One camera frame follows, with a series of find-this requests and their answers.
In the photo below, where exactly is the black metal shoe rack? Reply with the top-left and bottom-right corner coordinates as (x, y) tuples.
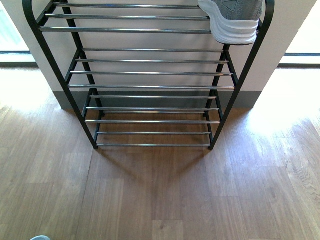
(22, 0), (275, 149)

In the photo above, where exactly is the grey knit sneaker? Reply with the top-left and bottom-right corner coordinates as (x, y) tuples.
(30, 235), (51, 240)
(198, 0), (263, 45)

